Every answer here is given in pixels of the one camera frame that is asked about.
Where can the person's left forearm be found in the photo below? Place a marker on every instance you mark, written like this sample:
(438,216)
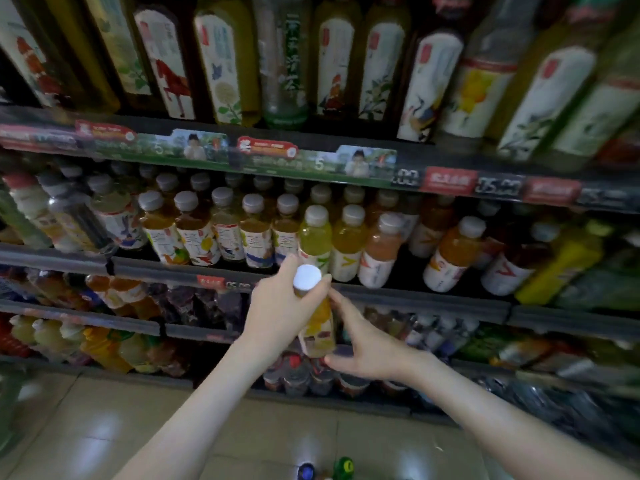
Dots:
(190,425)

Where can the drinks shelf unit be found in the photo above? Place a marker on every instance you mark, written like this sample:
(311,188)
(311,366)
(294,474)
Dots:
(560,320)

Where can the person's left hand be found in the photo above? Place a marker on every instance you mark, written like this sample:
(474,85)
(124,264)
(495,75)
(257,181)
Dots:
(280,305)

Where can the person's right forearm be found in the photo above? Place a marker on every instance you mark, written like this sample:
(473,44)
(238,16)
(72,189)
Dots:
(510,425)

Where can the green juice bottle white cap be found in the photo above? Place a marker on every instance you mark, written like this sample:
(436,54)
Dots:
(318,337)

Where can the dark bottle blue cap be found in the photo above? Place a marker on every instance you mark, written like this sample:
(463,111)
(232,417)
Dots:
(306,472)

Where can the green bottle yellow cap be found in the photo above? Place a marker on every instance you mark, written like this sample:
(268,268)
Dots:
(344,468)

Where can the red shelf price strip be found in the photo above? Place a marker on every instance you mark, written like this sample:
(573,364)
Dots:
(300,160)

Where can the person's right hand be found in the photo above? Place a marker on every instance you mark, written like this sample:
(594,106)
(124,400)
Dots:
(375,353)

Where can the green plastic stool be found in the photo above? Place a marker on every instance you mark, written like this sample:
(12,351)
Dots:
(8,415)

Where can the narrow shelf price strip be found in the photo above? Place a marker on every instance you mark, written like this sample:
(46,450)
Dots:
(225,283)

